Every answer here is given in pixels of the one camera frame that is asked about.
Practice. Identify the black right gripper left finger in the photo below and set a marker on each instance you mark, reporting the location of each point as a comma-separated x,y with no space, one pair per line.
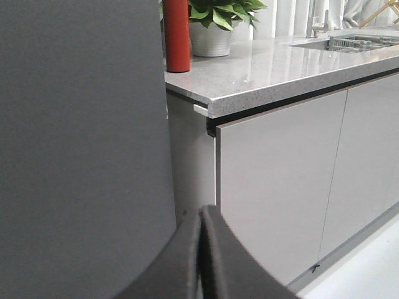
174,272

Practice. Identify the grey speckled countertop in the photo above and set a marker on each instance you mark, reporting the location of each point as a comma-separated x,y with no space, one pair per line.
259,72

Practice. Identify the grey cabinet door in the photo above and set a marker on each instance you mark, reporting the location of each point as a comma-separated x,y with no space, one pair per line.
365,179
275,175

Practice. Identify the red cylindrical bottle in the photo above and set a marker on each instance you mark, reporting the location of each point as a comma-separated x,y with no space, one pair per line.
177,39

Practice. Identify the green potted plant white pot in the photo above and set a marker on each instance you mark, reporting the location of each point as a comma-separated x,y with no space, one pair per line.
212,24

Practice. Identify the dark grey fridge door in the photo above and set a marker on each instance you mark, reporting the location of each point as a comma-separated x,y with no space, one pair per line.
86,190

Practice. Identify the grey left cabinet door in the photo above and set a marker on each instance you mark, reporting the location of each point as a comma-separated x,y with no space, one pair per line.
275,175

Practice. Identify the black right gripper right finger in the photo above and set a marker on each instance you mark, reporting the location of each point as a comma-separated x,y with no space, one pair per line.
226,268

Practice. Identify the grey right cabinet door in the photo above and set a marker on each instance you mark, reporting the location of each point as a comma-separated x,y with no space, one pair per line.
365,179

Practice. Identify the steel sink with rack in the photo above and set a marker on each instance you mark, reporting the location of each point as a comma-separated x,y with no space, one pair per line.
350,43

